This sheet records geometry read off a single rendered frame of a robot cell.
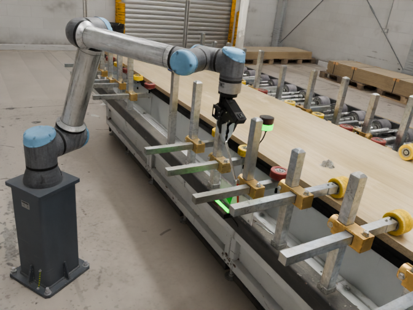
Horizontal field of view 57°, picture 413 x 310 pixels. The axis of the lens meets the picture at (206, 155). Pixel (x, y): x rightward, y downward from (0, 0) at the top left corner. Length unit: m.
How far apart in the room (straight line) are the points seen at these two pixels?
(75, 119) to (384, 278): 1.53
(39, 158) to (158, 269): 0.98
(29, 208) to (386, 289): 1.63
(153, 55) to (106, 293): 1.37
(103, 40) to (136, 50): 0.16
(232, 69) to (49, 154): 1.01
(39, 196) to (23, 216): 0.23
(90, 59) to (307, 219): 1.20
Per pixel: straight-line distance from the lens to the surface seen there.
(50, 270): 2.26
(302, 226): 1.70
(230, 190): 1.51
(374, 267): 1.51
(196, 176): 1.93
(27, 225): 2.18
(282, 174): 1.61
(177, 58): 1.38
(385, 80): 8.13
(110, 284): 2.33
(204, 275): 2.39
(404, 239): 1.41
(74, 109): 1.99
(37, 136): 1.96
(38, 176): 2.03
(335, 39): 10.61
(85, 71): 1.89
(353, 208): 1.21
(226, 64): 1.46
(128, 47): 1.52
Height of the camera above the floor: 1.58
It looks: 24 degrees down
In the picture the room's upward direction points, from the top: 6 degrees clockwise
